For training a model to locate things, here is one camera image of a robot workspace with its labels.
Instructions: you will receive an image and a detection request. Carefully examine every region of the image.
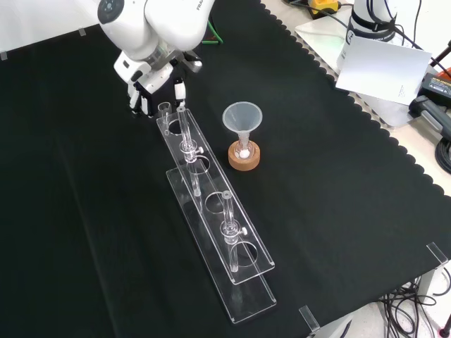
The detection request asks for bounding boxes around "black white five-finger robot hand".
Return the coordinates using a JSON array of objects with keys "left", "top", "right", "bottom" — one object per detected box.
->
[{"left": 113, "top": 49, "right": 204, "bottom": 119}]

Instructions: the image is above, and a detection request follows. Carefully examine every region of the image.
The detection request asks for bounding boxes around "clear glass weighing funnel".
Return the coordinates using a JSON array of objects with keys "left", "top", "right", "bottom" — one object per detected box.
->
[{"left": 157, "top": 101, "right": 174, "bottom": 137}]

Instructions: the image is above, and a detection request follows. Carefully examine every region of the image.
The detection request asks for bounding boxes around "translucent plastic funnel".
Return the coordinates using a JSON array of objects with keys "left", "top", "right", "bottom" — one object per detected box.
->
[{"left": 221, "top": 101, "right": 264, "bottom": 142}]

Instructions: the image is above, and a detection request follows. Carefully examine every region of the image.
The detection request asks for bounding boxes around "clear acrylic funnel stand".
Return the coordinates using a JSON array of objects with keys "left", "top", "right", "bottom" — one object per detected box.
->
[{"left": 156, "top": 104, "right": 278, "bottom": 324}]

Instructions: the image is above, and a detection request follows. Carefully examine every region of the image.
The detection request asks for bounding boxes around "small round-bottom glass flask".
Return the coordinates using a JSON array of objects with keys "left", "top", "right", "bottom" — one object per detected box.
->
[{"left": 235, "top": 131, "right": 253, "bottom": 159}]

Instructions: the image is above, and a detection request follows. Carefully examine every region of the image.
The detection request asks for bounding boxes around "yellow stop button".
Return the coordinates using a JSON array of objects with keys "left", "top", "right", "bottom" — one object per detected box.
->
[{"left": 307, "top": 0, "right": 342, "bottom": 19}]

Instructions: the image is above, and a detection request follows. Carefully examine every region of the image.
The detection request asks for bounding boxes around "black table cloth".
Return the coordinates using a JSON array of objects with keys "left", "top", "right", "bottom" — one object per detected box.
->
[{"left": 0, "top": 0, "right": 451, "bottom": 338}]

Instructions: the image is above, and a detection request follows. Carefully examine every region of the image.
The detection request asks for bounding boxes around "white card sheet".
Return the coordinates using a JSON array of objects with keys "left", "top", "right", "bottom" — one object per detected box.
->
[{"left": 335, "top": 35, "right": 433, "bottom": 106}]

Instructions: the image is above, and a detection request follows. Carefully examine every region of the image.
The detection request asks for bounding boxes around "black orange power adapter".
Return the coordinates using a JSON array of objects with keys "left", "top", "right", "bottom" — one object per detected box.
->
[{"left": 420, "top": 68, "right": 451, "bottom": 104}]

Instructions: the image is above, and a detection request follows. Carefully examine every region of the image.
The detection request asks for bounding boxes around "green cable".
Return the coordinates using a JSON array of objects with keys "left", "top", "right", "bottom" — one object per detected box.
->
[{"left": 202, "top": 20, "right": 225, "bottom": 45}]

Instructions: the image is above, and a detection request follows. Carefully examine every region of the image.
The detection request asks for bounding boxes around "cork ring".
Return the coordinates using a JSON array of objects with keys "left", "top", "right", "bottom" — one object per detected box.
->
[{"left": 228, "top": 140, "right": 261, "bottom": 173}]

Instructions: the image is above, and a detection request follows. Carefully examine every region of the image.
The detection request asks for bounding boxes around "black stop button cable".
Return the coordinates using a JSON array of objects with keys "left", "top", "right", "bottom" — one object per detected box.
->
[{"left": 288, "top": 0, "right": 354, "bottom": 33}]

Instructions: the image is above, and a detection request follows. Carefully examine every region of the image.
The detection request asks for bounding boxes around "black grey clamp handle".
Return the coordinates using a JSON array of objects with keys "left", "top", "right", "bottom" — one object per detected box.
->
[{"left": 408, "top": 94, "right": 451, "bottom": 135}]

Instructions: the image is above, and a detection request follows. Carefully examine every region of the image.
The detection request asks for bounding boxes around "coiled black cable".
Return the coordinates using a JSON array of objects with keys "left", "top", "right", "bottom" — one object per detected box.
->
[{"left": 434, "top": 135, "right": 451, "bottom": 177}]

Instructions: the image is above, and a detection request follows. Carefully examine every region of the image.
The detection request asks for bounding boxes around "black cable bundle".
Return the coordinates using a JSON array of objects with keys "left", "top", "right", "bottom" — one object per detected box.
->
[{"left": 379, "top": 270, "right": 451, "bottom": 338}]

